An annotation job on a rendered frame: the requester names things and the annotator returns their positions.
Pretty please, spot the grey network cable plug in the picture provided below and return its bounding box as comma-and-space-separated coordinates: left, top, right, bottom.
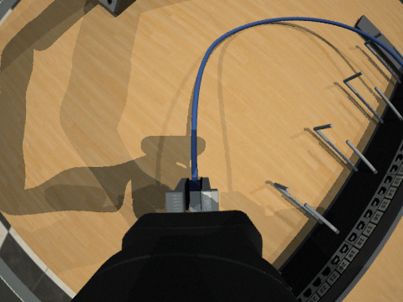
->
189, 180, 202, 212

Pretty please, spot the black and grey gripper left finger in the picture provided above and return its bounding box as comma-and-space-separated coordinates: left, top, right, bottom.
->
165, 178, 190, 213

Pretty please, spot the blue patch cord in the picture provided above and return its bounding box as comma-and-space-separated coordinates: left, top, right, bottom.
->
191, 17, 403, 181

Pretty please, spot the black patch panel rack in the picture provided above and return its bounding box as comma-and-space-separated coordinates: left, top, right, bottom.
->
274, 35, 403, 302

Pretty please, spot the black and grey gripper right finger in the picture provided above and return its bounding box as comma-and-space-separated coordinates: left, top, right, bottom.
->
200, 177, 219, 211

